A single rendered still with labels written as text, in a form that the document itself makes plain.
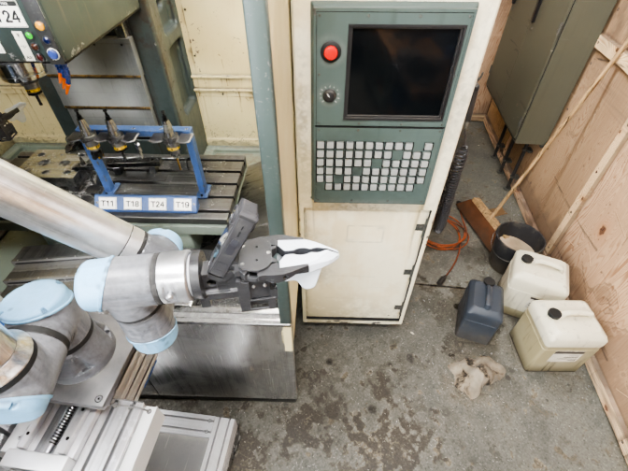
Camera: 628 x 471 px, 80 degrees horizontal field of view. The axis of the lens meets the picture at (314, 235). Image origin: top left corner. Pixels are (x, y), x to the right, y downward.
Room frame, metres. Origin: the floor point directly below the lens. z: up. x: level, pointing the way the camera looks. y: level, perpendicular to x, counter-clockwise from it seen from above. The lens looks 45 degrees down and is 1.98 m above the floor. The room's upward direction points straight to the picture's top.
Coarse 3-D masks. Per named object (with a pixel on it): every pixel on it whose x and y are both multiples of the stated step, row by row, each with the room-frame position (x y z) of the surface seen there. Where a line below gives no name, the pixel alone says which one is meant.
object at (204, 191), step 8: (192, 144) 1.35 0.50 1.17; (192, 152) 1.35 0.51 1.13; (192, 160) 1.35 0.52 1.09; (200, 160) 1.39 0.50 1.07; (200, 168) 1.36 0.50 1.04; (200, 176) 1.35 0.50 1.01; (200, 184) 1.35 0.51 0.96; (208, 184) 1.42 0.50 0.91; (200, 192) 1.35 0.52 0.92; (208, 192) 1.36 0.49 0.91
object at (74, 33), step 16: (16, 0) 1.23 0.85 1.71; (48, 0) 1.26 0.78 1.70; (64, 0) 1.35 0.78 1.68; (80, 0) 1.43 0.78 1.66; (96, 0) 1.53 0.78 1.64; (112, 0) 1.65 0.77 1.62; (128, 0) 1.78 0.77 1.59; (48, 16) 1.24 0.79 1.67; (64, 16) 1.31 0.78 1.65; (80, 16) 1.40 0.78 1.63; (96, 16) 1.49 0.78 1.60; (112, 16) 1.61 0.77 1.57; (128, 16) 1.74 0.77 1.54; (0, 32) 1.23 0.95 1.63; (32, 32) 1.23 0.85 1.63; (64, 32) 1.28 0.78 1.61; (80, 32) 1.36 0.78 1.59; (96, 32) 1.46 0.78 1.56; (16, 48) 1.23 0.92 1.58; (64, 48) 1.25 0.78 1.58; (80, 48) 1.33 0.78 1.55
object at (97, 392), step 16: (96, 320) 0.52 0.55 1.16; (112, 320) 0.52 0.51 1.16; (128, 352) 0.43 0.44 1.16; (112, 368) 0.39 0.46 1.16; (80, 384) 0.35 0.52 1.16; (96, 384) 0.35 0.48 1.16; (112, 384) 0.35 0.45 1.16; (64, 400) 0.32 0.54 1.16; (80, 400) 0.32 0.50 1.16; (96, 400) 0.32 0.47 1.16; (80, 416) 0.30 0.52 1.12; (32, 432) 0.27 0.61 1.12; (64, 448) 0.24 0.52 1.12
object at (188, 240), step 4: (44, 236) 1.21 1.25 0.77; (180, 236) 1.20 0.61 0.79; (184, 236) 1.19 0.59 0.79; (188, 236) 1.19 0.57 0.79; (192, 236) 1.21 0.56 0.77; (196, 236) 1.25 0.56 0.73; (200, 236) 1.29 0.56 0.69; (48, 240) 1.21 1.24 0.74; (52, 240) 1.21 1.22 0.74; (56, 240) 1.21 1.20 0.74; (184, 240) 1.19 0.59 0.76; (188, 240) 1.19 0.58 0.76; (192, 240) 1.20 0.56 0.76; (196, 240) 1.24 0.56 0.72; (200, 240) 1.28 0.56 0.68; (184, 244) 1.19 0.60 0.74; (188, 244) 1.19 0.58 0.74; (192, 244) 1.20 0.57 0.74; (196, 244) 1.23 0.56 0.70; (200, 244) 1.27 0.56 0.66; (192, 248) 1.19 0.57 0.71; (196, 248) 1.22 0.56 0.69
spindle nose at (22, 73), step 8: (0, 64) 1.36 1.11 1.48; (8, 64) 1.36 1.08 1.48; (16, 64) 1.37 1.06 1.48; (24, 64) 1.39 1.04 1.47; (32, 64) 1.41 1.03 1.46; (40, 64) 1.44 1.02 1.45; (0, 72) 1.36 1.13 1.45; (8, 72) 1.36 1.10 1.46; (16, 72) 1.37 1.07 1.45; (24, 72) 1.38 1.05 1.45; (32, 72) 1.39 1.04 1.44; (40, 72) 1.42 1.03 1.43; (8, 80) 1.36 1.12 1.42; (16, 80) 1.36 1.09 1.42; (24, 80) 1.37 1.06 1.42; (32, 80) 1.39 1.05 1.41
